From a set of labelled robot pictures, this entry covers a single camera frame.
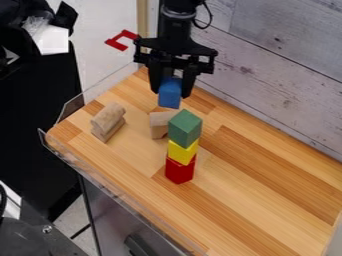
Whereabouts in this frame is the red cube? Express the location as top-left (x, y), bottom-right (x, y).
top-left (162, 154), bottom-right (198, 185)

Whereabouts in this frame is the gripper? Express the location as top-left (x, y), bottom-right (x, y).
top-left (132, 35), bottom-right (220, 100)

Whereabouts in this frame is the green cube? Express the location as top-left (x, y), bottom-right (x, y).
top-left (166, 108), bottom-right (205, 150)

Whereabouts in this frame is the red bracket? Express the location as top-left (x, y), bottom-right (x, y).
top-left (102, 29), bottom-right (141, 52)

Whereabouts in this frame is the yellow cube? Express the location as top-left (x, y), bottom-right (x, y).
top-left (165, 139), bottom-right (201, 167)

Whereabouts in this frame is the blue cube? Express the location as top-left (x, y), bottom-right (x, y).
top-left (156, 77), bottom-right (185, 110)

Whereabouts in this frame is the wooden arch block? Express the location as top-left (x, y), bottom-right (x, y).
top-left (89, 101), bottom-right (127, 144)

